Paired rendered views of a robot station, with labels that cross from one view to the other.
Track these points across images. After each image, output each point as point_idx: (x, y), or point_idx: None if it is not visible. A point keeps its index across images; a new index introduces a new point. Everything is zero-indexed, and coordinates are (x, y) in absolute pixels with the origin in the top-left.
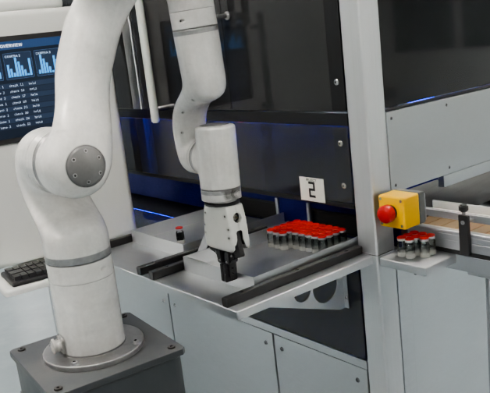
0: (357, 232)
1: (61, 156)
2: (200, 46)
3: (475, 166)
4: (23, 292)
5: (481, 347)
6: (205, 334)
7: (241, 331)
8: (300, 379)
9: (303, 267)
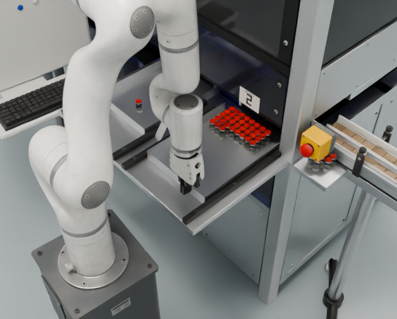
0: (280, 143)
1: (77, 194)
2: (183, 62)
3: (375, 76)
4: (13, 134)
5: (344, 180)
6: None
7: None
8: None
9: (239, 179)
